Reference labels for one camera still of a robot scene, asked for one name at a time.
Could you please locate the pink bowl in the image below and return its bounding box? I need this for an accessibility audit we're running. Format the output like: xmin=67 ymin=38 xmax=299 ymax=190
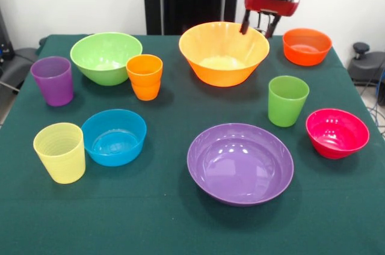
xmin=306 ymin=108 xmax=371 ymax=160

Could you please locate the red-orange bowl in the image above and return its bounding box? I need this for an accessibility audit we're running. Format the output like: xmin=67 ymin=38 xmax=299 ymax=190
xmin=282 ymin=28 xmax=333 ymax=67

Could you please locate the yellow cup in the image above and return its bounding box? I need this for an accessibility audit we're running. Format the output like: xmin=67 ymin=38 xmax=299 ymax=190
xmin=32 ymin=122 xmax=87 ymax=185

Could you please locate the blue bowl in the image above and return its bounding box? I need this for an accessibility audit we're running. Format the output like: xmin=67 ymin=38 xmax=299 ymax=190
xmin=81 ymin=109 xmax=148 ymax=167

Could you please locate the green cup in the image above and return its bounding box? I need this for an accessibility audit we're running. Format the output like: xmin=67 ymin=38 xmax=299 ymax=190
xmin=268 ymin=75 xmax=310 ymax=128

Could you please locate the green bowl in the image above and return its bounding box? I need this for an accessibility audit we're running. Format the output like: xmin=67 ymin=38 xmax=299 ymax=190
xmin=69 ymin=32 xmax=144 ymax=87

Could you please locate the black electronic device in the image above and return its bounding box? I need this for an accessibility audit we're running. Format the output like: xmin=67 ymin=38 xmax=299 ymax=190
xmin=0 ymin=8 xmax=15 ymax=68

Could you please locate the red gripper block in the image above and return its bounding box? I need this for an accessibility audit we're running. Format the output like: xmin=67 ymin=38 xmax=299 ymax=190
xmin=238 ymin=0 xmax=302 ymax=40

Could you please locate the dark green tablecloth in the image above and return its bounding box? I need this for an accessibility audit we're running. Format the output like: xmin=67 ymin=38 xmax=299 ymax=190
xmin=0 ymin=34 xmax=385 ymax=255

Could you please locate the dark grey stand base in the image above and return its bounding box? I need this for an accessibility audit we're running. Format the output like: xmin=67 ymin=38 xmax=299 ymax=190
xmin=0 ymin=46 xmax=42 ymax=93
xmin=348 ymin=41 xmax=385 ymax=87

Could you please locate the purple cup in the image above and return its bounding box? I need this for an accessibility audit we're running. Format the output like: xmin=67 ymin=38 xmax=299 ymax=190
xmin=30 ymin=56 xmax=75 ymax=108

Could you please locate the purple bowl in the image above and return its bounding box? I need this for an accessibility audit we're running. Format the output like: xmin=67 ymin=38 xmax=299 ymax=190
xmin=186 ymin=122 xmax=295 ymax=207

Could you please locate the blue cable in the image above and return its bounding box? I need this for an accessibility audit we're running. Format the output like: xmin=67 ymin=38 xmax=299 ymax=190
xmin=368 ymin=67 xmax=385 ymax=135

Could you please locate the orange cup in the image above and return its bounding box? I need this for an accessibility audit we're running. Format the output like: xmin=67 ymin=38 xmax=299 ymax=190
xmin=125 ymin=54 xmax=164 ymax=102

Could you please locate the black hanging cable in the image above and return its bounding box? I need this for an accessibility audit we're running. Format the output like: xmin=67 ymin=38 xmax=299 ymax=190
xmin=255 ymin=13 xmax=270 ymax=35

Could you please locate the large yellow-orange bowl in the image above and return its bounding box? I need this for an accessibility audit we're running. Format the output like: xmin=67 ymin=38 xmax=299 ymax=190
xmin=178 ymin=21 xmax=271 ymax=88

